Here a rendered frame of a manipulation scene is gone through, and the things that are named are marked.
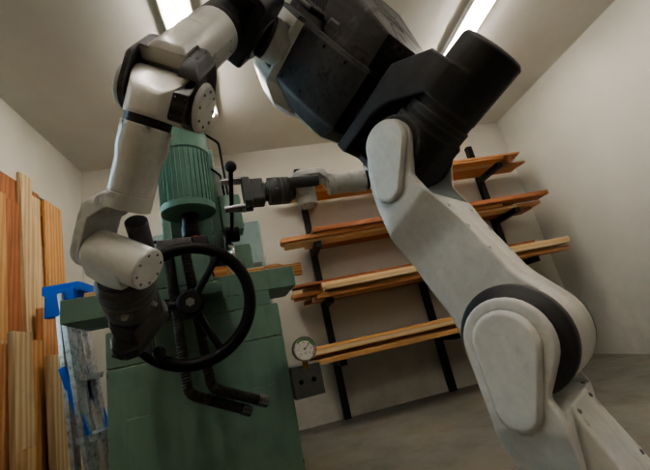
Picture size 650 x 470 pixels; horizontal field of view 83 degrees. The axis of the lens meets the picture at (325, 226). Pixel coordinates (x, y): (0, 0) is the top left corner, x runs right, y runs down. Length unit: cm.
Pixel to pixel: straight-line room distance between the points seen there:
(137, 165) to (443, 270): 48
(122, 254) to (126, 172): 12
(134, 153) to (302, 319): 303
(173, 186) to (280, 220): 249
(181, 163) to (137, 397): 70
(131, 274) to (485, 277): 50
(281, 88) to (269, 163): 315
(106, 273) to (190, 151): 78
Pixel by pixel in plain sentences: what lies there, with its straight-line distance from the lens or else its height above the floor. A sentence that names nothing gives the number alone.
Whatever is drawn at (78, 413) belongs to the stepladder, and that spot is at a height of 60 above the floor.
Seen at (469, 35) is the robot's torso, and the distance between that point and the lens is 66.
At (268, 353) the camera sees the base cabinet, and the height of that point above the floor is 67.
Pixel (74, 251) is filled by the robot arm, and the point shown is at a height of 87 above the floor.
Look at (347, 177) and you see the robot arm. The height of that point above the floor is 115.
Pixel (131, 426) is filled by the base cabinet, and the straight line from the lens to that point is 109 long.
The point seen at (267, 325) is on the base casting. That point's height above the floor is 74.
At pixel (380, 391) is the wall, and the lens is 362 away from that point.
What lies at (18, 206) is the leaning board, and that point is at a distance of 313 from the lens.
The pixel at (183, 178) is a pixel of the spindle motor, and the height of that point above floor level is 126.
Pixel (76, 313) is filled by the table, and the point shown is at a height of 86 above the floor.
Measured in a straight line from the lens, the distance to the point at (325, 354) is 310.
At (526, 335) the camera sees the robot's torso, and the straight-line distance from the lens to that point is 51.
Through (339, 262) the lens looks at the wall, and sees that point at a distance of 363.
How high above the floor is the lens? 67
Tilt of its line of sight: 17 degrees up
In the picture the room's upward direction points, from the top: 12 degrees counter-clockwise
